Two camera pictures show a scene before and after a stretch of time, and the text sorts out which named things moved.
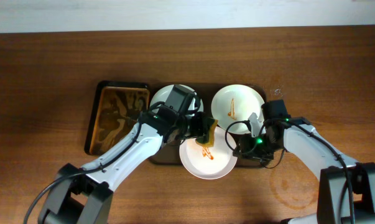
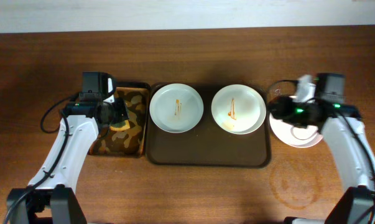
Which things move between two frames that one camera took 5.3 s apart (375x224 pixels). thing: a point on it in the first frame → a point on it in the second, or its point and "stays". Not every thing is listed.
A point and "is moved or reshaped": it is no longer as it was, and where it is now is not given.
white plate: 232,106 stays
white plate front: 209,162 is moved or reshaped
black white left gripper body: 198,125 → 121,109
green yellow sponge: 208,140 → 121,126
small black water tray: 117,107 stays
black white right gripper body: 247,149 → 276,107
